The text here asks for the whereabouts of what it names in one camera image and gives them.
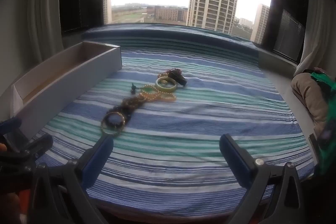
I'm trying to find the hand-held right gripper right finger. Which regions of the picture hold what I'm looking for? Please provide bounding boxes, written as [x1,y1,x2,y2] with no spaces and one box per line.
[219,133,302,224]

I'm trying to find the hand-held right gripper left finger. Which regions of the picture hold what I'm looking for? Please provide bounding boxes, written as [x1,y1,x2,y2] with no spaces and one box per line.
[30,135,114,224]

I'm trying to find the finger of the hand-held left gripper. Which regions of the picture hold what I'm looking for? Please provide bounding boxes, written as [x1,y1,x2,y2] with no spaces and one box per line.
[14,133,54,161]
[0,118,23,141]

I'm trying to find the long grey cardboard box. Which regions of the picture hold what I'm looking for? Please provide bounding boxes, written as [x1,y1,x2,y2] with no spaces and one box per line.
[10,41,123,140]

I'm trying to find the pale green jade bangle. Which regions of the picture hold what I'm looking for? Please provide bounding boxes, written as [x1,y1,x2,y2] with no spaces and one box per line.
[155,77,178,91]

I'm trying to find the thin gold bangle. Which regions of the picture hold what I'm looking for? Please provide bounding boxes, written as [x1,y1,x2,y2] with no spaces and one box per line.
[100,112,125,135]

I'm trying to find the striped blue green bed sheet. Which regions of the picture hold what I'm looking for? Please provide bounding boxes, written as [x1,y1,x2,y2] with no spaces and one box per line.
[34,23,315,216]

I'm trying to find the beige cushion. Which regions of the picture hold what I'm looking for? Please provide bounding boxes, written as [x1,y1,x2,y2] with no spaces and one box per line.
[291,73,328,132]

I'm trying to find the black tassel ornament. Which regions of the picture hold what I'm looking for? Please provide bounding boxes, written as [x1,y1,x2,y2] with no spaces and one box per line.
[167,68,188,87]

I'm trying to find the green cloth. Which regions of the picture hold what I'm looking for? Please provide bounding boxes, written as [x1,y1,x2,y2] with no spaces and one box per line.
[310,69,336,174]

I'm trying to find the white curtain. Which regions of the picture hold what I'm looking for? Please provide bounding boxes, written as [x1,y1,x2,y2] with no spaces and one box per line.
[26,0,66,64]
[294,0,336,77]

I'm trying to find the distant apartment building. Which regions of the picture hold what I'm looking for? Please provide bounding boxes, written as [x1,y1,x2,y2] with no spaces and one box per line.
[251,4,271,43]
[103,0,112,24]

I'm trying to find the low brown building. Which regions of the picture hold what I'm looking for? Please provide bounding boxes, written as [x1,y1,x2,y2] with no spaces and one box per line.
[154,6,188,22]

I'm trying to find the dark bead bracelet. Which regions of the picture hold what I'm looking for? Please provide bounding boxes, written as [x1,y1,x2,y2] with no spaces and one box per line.
[112,96,146,122]

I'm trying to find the amber bead necklace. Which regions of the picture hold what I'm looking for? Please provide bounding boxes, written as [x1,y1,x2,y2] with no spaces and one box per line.
[139,85,177,103]

